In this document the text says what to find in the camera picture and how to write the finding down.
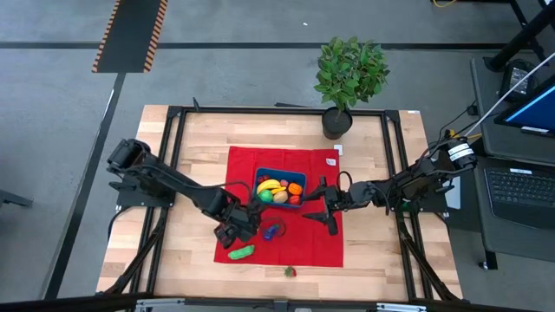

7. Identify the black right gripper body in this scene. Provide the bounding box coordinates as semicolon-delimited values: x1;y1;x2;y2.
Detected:
319;176;350;237

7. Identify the monitor with blue screen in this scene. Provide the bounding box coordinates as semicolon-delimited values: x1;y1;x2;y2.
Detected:
493;81;555;139

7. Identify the silver metal bracket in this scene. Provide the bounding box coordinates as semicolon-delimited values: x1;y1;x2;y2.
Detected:
375;302;428;312
134;297;186;312

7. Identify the black stand foot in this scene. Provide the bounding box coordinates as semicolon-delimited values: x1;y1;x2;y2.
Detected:
0;188;35;209

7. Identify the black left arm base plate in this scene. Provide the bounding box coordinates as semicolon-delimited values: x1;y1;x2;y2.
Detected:
114;172;180;208

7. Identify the black table frame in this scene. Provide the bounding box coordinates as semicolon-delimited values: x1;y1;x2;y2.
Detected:
97;105;463;303

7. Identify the green cucumber toy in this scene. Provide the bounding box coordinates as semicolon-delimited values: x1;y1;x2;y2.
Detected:
227;244;256;261

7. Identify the striped black floor mat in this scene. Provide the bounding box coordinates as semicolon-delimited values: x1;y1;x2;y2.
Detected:
91;0;169;74

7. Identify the white paper sheet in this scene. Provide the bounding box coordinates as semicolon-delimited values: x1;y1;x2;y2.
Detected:
444;188;461;211

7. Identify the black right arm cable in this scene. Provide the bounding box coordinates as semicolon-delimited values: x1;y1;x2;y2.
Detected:
336;171;355;192

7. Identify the blue plastic container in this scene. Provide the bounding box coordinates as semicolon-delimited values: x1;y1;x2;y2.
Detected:
251;166;308;210

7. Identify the dark grey desk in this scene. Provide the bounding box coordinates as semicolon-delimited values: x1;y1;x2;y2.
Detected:
470;55;555;263

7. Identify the black stand leg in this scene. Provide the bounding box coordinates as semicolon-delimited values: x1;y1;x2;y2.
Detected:
484;0;555;73

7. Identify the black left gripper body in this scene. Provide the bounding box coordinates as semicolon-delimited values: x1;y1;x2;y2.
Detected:
213;198;266;250

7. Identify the green plant in black pot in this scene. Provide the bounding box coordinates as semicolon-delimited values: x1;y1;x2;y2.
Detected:
314;36;390;141

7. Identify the white cable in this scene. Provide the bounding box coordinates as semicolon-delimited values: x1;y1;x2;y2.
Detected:
466;51;555;140

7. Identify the black power adapter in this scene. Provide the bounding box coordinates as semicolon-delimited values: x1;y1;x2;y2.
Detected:
498;59;538;104

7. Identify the red cloth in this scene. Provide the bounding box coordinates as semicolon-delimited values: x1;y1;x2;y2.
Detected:
213;146;344;269

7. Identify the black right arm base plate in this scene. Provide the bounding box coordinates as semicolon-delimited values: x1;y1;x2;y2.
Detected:
387;190;451;214

